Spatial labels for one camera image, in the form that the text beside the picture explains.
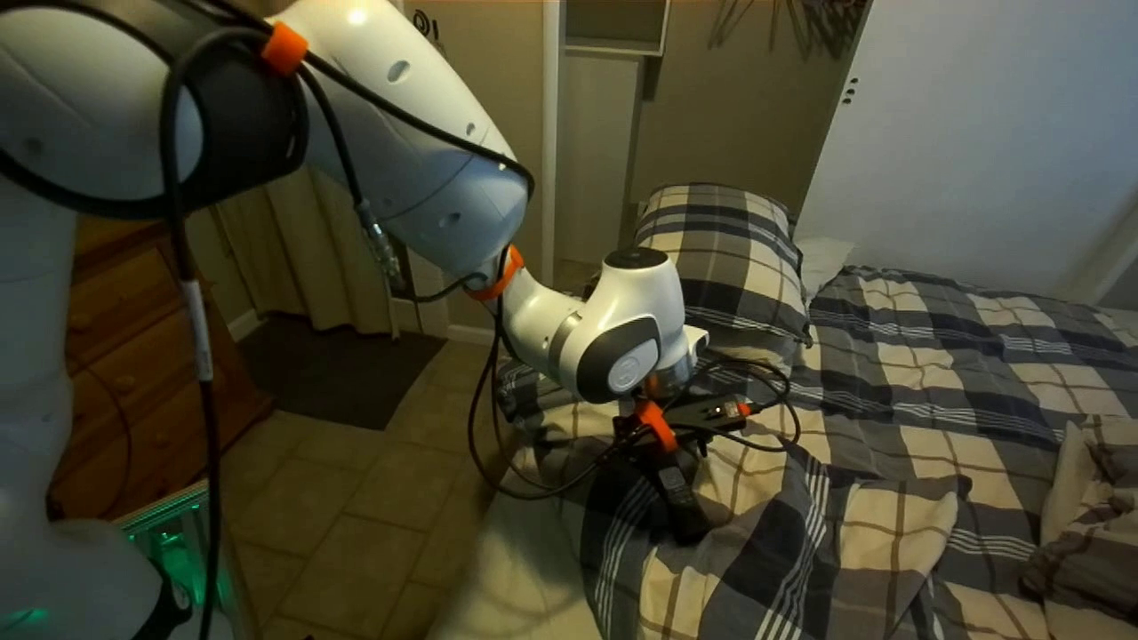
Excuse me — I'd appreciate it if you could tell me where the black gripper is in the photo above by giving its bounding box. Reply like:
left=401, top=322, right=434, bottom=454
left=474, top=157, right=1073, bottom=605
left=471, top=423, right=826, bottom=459
left=611, top=413, right=714, bottom=527

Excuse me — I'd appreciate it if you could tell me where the plaid blanket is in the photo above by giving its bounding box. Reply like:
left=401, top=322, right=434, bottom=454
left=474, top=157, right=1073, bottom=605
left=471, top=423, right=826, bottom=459
left=493, top=263, right=1138, bottom=640

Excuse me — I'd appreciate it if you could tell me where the mattress with cream sheet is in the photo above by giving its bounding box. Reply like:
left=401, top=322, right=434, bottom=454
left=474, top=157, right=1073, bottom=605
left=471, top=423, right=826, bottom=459
left=424, top=401, right=609, bottom=640

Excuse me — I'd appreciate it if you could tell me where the large plaid pillow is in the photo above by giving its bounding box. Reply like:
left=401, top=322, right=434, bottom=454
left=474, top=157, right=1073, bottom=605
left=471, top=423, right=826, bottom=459
left=633, top=178, right=814, bottom=369

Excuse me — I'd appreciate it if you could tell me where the beige narrow door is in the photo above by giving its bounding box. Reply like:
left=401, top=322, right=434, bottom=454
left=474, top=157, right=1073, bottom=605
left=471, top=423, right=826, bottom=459
left=555, top=47, right=670, bottom=299

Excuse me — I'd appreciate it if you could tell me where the dark floor rug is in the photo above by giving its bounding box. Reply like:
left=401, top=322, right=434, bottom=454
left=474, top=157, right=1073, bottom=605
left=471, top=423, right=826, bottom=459
left=236, top=311, right=448, bottom=433

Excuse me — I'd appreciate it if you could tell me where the beige curtain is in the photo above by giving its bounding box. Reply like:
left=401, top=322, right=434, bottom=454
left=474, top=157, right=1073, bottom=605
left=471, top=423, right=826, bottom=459
left=181, top=165, right=456, bottom=343

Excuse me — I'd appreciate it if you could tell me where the white closet door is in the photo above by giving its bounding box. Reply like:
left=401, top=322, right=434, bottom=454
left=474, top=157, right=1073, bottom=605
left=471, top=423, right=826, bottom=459
left=794, top=0, right=1138, bottom=299

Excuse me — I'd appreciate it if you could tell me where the dark hanging bundle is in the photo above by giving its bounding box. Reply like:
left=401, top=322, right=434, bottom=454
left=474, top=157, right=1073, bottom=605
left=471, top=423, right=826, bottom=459
left=707, top=0, right=874, bottom=63

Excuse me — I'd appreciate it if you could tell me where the wooden dresser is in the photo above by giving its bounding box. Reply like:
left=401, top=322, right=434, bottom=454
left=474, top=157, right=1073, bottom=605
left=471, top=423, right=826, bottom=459
left=47, top=211, right=277, bottom=527

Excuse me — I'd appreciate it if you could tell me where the orange cable clip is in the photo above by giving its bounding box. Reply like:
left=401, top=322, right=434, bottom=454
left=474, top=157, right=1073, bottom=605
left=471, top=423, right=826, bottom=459
left=257, top=18, right=312, bottom=82
left=633, top=397, right=685, bottom=459
left=464, top=241, right=529, bottom=305

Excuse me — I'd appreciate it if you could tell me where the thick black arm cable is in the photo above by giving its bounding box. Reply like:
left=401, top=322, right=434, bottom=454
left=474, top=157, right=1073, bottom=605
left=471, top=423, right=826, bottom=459
left=0, top=0, right=536, bottom=640

